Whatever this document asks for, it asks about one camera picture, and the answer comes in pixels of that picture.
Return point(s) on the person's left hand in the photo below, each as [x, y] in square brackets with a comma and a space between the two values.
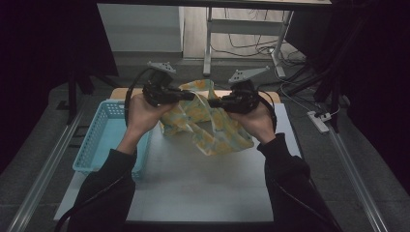
[143, 117]

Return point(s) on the white frame desk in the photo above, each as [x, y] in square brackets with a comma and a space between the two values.
[245, 26]

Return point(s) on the light blue plastic basket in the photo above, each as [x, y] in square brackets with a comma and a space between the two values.
[100, 141]

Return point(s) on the person's right hand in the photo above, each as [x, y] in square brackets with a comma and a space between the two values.
[256, 124]

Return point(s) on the aluminium rail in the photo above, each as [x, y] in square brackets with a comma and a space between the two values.
[45, 170]
[357, 180]

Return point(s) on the white power strip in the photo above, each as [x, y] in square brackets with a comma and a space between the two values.
[317, 121]

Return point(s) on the black metal stand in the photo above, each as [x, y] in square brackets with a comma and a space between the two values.
[335, 96]
[72, 96]

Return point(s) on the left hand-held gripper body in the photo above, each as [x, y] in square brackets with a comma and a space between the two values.
[159, 90]

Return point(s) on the white table mat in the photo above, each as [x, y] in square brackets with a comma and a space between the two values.
[199, 187]

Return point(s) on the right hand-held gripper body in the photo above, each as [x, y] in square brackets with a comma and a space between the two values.
[243, 100]

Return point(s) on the orange print cloth bag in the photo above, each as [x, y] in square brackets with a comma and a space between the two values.
[219, 135]

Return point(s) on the grey cabinet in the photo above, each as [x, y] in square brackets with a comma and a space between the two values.
[141, 29]

